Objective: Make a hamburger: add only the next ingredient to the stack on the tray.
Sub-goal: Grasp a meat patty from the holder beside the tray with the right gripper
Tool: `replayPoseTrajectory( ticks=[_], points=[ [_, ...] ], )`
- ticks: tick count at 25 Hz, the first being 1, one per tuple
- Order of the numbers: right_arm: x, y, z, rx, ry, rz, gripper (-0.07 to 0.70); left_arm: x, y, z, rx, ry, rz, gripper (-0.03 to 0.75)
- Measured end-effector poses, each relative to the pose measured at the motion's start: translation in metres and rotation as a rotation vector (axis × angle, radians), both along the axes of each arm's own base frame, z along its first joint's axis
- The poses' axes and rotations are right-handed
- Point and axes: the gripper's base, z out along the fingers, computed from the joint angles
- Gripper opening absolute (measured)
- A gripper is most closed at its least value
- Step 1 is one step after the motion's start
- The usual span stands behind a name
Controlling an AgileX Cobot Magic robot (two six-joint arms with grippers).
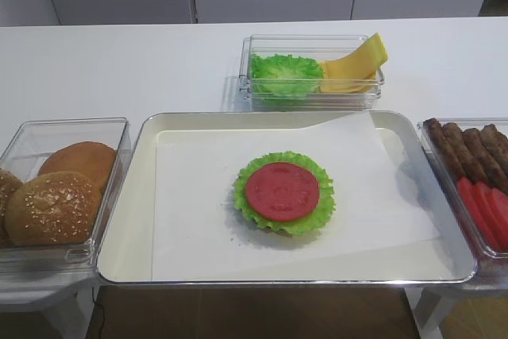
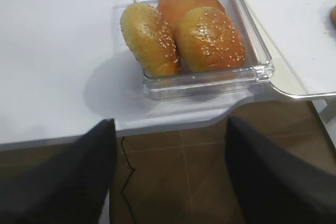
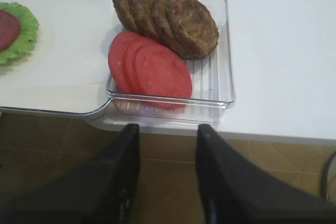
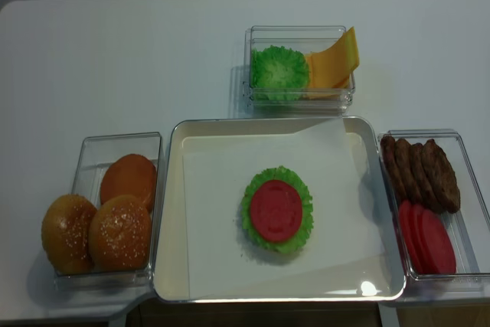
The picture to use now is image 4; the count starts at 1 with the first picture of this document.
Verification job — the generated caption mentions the clear patty tomato container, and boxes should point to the clear patty tomato container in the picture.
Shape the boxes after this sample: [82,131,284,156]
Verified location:
[377,129,489,305]

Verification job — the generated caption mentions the sesame bun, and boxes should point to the sesame bun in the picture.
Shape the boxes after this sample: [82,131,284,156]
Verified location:
[88,195,152,272]
[41,195,97,275]

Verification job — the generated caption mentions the red tomato slice on tray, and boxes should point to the red tomato slice on tray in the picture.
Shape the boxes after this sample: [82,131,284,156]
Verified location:
[250,179,302,243]

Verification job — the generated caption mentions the brown meat patty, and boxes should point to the brown meat patty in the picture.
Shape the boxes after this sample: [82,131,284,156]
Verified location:
[395,139,423,204]
[410,143,445,214]
[381,135,407,202]
[421,139,461,214]

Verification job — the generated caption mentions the left sesame bun top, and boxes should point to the left sesame bun top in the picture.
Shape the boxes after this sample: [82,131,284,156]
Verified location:
[41,195,97,275]

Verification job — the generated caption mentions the middle red tomato slice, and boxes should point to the middle red tomato slice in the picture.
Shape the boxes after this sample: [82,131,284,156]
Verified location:
[408,204,430,274]

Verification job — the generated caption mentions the upright yellow cheese slice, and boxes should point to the upright yellow cheese slice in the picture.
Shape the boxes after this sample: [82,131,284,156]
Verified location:
[326,27,360,78]

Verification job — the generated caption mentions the green lettuce in container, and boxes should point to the green lettuce in container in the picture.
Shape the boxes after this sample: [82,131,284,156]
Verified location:
[250,45,309,101]

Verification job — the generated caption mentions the white paper sheet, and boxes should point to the white paper sheet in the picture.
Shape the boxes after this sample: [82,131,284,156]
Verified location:
[183,119,387,299]

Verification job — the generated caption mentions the white rectangular tray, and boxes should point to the white rectangular tray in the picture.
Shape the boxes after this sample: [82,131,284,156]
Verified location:
[153,117,406,302]

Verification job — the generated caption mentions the plain orange bun bottom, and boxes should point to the plain orange bun bottom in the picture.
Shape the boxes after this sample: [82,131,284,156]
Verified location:
[100,154,157,213]

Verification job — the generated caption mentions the green lettuce on tray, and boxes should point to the green lettuce on tray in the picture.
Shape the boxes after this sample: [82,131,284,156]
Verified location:
[240,166,314,254]

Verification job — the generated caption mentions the front red tomato slice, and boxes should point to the front red tomato slice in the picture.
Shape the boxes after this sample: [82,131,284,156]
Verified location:
[416,210,456,275]

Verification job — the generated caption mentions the right sesame bun top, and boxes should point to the right sesame bun top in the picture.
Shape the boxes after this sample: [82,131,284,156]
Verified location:
[88,195,152,272]

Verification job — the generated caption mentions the back red tomato slice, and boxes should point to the back red tomato slice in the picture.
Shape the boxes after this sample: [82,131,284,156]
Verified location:
[398,200,423,273]

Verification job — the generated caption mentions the clear lettuce cheese container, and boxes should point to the clear lettuce cheese container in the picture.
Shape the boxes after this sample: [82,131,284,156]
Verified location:
[243,26,355,113]

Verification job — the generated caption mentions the clear bun container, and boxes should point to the clear bun container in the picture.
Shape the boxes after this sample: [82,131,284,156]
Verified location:
[54,132,166,290]

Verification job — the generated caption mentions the flat yellow cheese slices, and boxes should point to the flat yellow cheese slices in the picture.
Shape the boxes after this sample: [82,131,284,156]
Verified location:
[305,49,351,90]

